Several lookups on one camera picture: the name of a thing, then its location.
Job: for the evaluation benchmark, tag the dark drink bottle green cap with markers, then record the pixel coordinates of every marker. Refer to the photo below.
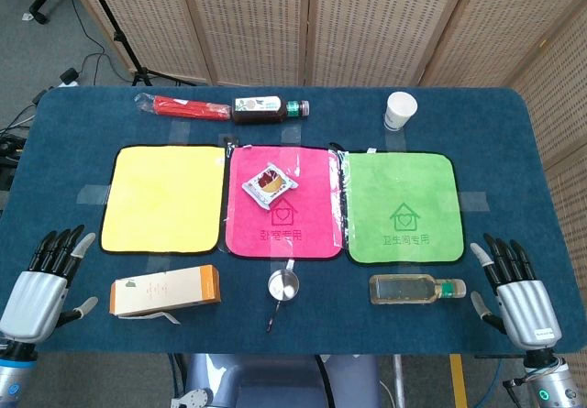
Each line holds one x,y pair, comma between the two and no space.
263,109

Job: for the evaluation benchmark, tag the pink cloth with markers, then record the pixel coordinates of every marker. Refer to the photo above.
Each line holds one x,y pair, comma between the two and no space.
284,224

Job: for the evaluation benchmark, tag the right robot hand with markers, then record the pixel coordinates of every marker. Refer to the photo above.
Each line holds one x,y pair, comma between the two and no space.
527,305

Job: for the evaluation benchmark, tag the blue table mat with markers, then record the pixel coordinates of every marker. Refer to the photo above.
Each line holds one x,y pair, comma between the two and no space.
293,105

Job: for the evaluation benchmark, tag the black tripod stand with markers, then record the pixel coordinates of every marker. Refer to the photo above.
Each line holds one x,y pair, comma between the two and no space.
124,36

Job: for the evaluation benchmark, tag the red chopsticks pack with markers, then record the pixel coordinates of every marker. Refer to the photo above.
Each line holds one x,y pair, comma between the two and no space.
188,106

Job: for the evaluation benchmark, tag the small metal measuring cup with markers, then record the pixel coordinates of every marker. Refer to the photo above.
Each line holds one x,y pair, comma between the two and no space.
283,286

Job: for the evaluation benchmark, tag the robot torso base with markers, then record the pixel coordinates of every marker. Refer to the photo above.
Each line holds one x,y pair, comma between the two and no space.
275,380

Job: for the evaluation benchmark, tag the snack packet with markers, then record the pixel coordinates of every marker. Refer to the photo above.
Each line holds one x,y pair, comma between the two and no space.
269,184

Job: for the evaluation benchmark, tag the clear yellow liquid bottle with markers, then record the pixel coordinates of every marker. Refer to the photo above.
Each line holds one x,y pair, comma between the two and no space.
413,290

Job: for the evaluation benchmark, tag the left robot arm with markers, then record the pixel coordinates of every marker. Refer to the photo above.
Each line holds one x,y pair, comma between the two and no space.
14,371

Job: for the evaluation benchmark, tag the black power adapter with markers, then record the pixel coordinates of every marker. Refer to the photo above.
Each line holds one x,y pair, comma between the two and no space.
69,77

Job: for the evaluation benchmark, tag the yellow cloth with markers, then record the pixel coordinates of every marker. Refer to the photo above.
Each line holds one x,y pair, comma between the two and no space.
164,199

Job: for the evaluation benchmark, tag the green cloth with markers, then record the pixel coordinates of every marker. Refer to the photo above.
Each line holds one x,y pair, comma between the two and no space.
403,206

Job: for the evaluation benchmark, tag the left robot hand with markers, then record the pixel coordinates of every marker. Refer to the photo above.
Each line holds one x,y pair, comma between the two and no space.
34,295

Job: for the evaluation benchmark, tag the orange white carton box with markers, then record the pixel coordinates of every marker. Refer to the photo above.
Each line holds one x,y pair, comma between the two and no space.
165,291

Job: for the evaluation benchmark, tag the white paper cup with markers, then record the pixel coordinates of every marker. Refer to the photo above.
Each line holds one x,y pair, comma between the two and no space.
399,112

